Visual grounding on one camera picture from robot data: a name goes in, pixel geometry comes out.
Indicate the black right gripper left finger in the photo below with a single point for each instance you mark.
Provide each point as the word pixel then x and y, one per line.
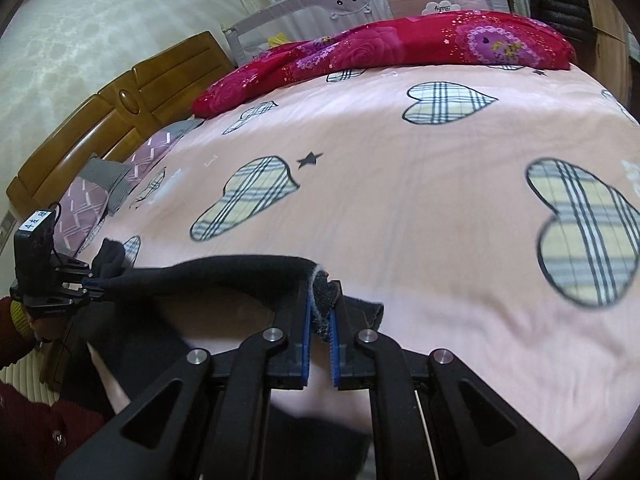
pixel 206 417

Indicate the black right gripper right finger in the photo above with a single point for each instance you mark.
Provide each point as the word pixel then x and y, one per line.
pixel 432 416

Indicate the black pants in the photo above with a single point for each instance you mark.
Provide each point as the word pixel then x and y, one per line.
pixel 144 320

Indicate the operator left hand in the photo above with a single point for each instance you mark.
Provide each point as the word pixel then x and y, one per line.
pixel 48 329

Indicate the purple patterned pillow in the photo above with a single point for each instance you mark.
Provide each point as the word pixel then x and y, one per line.
pixel 103 185

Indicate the white radiator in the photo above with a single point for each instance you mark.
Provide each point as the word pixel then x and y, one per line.
pixel 24 376

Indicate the wooden headboard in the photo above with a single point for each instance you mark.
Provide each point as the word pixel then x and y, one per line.
pixel 113 122

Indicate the pink heart-patterned duvet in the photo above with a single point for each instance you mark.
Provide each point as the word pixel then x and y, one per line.
pixel 492 212

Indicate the red floral quilt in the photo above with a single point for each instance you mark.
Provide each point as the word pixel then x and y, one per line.
pixel 469 37

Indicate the wooden wardrobe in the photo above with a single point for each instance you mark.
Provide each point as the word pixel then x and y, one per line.
pixel 608 59

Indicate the black puffer jacket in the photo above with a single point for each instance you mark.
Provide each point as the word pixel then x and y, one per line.
pixel 571 18

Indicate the grey bed guard rail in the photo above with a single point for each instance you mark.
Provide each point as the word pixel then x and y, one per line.
pixel 301 20

